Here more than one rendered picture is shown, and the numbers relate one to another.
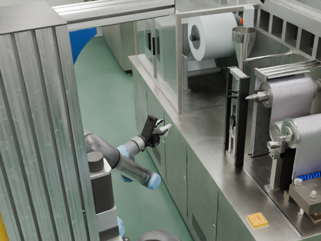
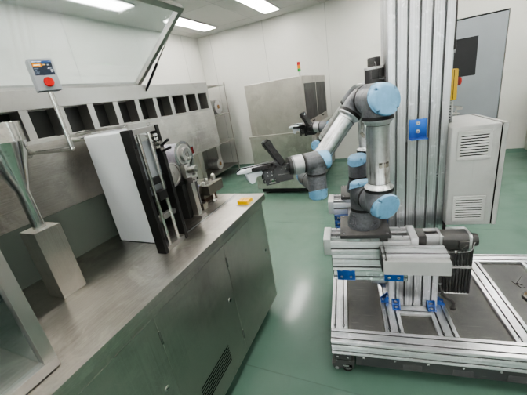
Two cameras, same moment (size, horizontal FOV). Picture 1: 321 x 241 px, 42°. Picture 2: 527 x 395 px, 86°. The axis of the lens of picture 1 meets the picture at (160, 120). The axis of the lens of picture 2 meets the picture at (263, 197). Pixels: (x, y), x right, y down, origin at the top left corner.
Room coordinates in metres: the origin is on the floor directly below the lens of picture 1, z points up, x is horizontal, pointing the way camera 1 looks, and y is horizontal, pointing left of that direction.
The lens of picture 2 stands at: (2.56, 0.72, 1.49)
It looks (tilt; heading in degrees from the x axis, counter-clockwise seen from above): 20 degrees down; 222
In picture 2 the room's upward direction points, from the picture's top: 9 degrees counter-clockwise
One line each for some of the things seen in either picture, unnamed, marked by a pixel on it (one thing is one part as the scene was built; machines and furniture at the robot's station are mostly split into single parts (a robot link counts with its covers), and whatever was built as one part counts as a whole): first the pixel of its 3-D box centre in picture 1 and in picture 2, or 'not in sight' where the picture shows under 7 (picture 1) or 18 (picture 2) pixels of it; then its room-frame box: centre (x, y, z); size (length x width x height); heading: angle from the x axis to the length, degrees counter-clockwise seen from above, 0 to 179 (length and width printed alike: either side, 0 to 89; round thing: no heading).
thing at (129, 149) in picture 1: (125, 152); (315, 161); (1.61, 0.17, 1.21); 0.11 x 0.08 x 0.09; 140
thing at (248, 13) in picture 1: (247, 16); (44, 75); (2.20, -0.49, 1.66); 0.07 x 0.07 x 0.10; 85
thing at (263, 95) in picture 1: (261, 95); not in sight; (1.90, -0.52, 1.33); 0.06 x 0.06 x 0.06; 16
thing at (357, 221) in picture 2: not in sight; (363, 215); (1.33, 0.23, 0.87); 0.15 x 0.15 x 0.10
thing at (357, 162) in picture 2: not in sight; (357, 164); (0.87, 0.03, 0.98); 0.13 x 0.12 x 0.14; 178
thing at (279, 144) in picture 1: (274, 164); (194, 190); (1.69, -0.56, 1.05); 0.06 x 0.05 x 0.31; 106
